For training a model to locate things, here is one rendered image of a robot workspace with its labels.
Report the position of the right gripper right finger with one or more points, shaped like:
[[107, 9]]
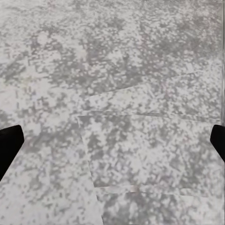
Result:
[[217, 139]]

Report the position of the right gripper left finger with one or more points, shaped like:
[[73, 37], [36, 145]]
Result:
[[11, 140]]

